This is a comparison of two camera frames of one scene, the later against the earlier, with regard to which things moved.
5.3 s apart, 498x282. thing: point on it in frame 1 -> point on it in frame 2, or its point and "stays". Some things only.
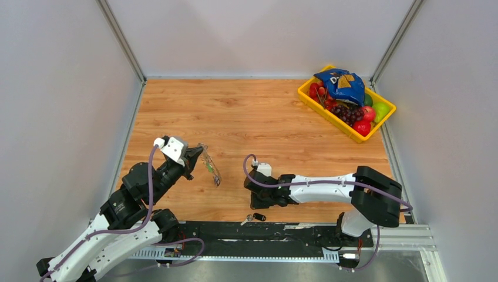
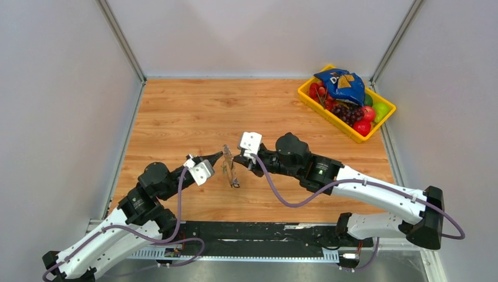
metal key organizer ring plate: (208, 161) -> (227, 165)
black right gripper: (256, 204) -> (246, 162)
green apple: (381, 110) stays
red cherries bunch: (319, 95) stays
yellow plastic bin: (303, 93) stays
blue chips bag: (343, 85) stays
